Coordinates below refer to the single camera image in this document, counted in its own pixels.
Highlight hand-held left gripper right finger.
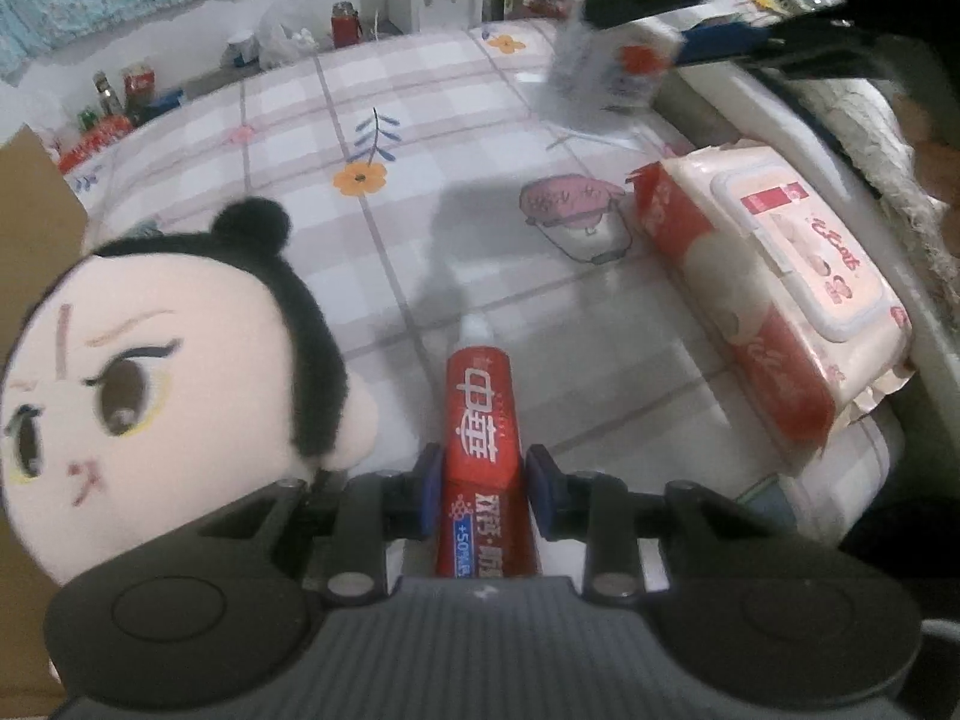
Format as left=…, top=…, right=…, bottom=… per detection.
left=525, top=444, right=758, bottom=605

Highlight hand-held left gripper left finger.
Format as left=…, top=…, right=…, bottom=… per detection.
left=191, top=442, right=443, bottom=607

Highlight red toothpaste tube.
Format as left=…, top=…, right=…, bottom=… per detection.
left=435, top=311, right=541, bottom=582

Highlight blue and white tissue packet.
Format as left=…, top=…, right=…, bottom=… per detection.
left=544, top=0, right=687, bottom=128

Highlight brown cardboard box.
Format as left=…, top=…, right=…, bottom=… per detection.
left=0, top=124, right=91, bottom=698

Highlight red wet wipes pack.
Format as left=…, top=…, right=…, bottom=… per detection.
left=626, top=142, right=912, bottom=477

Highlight plaid printed bed sheet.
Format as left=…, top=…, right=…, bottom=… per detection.
left=64, top=19, right=908, bottom=593

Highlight black-haired plush doll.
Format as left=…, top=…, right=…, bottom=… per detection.
left=0, top=197, right=380, bottom=590

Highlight red thermos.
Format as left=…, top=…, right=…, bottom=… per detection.
left=330, top=1, right=362, bottom=47

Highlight white plastic bag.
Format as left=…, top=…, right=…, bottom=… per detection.
left=257, top=0, right=320, bottom=72

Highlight white and blue cup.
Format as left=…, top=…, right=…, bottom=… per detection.
left=223, top=31, right=260, bottom=70

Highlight red snack packets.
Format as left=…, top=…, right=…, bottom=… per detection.
left=56, top=116, right=136, bottom=173

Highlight small dark bottle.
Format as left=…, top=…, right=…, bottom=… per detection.
left=91, top=71, right=125, bottom=121

